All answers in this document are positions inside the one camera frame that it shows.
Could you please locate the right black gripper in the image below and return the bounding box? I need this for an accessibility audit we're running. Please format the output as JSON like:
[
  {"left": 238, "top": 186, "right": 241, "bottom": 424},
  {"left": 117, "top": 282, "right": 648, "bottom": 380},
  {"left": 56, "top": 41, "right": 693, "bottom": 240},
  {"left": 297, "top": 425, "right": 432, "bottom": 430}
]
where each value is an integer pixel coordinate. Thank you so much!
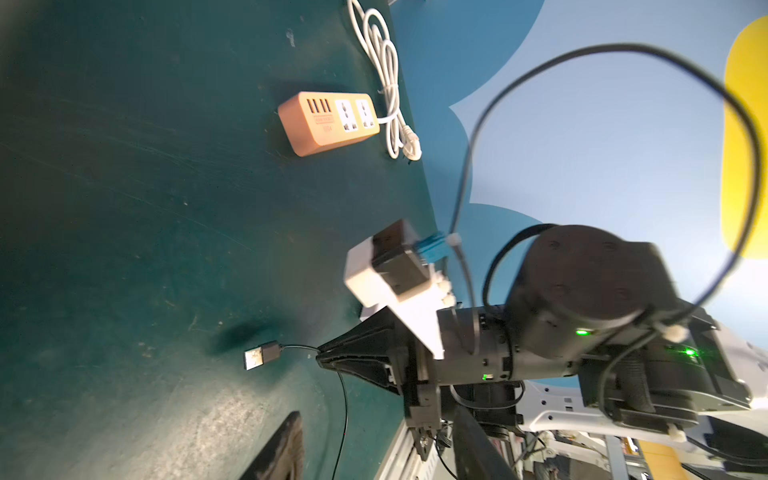
[{"left": 316, "top": 311, "right": 516, "bottom": 460}]

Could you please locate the white coiled power cord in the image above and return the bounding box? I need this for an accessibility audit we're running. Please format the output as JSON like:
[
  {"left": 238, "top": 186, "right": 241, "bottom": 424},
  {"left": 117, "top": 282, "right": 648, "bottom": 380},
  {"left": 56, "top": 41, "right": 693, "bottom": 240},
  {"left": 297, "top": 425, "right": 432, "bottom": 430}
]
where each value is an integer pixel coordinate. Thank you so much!
[{"left": 346, "top": 0, "right": 423, "bottom": 162}]

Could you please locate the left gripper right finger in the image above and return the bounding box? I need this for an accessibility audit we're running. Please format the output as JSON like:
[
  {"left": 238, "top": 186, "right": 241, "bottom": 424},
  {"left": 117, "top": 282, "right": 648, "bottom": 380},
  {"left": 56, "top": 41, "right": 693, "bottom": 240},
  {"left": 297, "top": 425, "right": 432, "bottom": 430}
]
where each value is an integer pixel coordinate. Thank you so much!
[{"left": 452, "top": 406, "right": 518, "bottom": 480}]

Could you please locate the orange power strip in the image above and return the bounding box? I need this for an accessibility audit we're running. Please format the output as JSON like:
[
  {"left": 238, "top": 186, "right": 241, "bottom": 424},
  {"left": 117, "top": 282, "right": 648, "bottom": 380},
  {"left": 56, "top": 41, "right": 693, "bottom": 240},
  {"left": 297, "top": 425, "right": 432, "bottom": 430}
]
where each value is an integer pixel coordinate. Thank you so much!
[{"left": 277, "top": 91, "right": 380, "bottom": 157}]

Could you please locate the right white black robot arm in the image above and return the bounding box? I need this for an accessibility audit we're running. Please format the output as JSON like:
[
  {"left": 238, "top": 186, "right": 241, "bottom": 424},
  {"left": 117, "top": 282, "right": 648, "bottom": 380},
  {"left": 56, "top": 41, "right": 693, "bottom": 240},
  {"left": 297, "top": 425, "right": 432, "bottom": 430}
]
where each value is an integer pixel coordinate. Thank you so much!
[{"left": 317, "top": 222, "right": 757, "bottom": 479}]

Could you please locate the black usb cable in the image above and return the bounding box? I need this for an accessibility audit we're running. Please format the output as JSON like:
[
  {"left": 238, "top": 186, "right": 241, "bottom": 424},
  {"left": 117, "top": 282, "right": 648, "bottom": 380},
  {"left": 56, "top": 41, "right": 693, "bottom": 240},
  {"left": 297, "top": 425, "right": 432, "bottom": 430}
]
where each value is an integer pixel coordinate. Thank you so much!
[{"left": 243, "top": 340, "right": 350, "bottom": 480}]

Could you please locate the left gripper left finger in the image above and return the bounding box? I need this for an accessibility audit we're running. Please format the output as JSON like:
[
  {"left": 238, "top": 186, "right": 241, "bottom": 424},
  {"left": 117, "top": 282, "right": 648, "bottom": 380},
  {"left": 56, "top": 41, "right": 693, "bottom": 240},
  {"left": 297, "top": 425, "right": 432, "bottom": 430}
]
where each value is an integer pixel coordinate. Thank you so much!
[{"left": 240, "top": 411, "right": 305, "bottom": 480}]

